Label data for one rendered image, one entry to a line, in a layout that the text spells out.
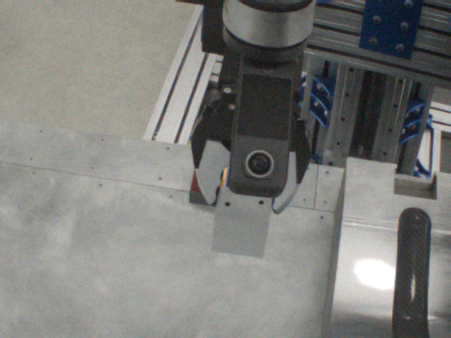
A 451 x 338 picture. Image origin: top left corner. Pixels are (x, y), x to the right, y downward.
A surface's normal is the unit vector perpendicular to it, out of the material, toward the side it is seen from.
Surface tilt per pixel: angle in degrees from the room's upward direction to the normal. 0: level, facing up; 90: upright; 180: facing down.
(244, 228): 89
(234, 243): 89
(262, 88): 28
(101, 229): 0
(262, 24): 90
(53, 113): 0
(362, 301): 1
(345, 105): 90
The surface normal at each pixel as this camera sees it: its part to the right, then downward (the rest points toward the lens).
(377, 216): 0.07, -0.68
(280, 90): 0.04, -0.25
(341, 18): -0.20, 0.71
